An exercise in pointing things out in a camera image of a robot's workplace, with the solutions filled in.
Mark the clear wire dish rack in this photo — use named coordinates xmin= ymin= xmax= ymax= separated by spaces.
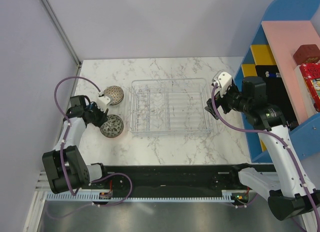
xmin=129 ymin=78 xmax=212 ymax=136

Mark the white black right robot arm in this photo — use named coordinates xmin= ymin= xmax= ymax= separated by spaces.
xmin=205 ymin=72 xmax=320 ymax=222

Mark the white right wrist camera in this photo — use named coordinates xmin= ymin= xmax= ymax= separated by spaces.
xmin=212 ymin=71 xmax=233 ymax=94

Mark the brown lattice pattern bowl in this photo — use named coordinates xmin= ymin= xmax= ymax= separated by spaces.
xmin=103 ymin=85 xmax=124 ymax=106

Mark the blue toy shelf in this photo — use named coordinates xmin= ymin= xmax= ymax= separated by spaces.
xmin=234 ymin=0 xmax=320 ymax=160

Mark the red floral pattern bowl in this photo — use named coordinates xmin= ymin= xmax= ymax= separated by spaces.
xmin=99 ymin=114 xmax=124 ymax=138

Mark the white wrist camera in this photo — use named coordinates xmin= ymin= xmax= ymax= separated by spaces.
xmin=96 ymin=92 xmax=112 ymax=108
xmin=212 ymin=71 xmax=233 ymax=94

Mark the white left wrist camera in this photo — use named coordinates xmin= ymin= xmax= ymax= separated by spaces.
xmin=96 ymin=92 xmax=112 ymax=108

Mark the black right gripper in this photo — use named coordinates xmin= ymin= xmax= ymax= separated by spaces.
xmin=205 ymin=82 xmax=251 ymax=120

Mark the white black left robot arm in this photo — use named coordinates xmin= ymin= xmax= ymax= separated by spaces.
xmin=42 ymin=95 xmax=110 ymax=196

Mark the aluminium corner post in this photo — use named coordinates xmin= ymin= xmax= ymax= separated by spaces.
xmin=39 ymin=0 xmax=82 ymax=68

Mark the red christmas tin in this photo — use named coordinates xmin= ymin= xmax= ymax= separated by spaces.
xmin=299 ymin=63 xmax=320 ymax=111

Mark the aluminium rail frame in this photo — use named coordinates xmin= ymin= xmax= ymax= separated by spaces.
xmin=22 ymin=171 xmax=51 ymax=232

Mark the dark red box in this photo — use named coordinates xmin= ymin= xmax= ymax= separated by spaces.
xmin=293 ymin=44 xmax=320 ymax=65

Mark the black board with markers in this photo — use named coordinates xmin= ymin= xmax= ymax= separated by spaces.
xmin=255 ymin=65 xmax=299 ymax=131

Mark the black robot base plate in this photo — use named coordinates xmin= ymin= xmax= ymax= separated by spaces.
xmin=82 ymin=163 xmax=278 ymax=196

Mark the white slotted cable duct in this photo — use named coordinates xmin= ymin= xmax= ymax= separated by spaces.
xmin=45 ymin=189 xmax=247 ymax=203

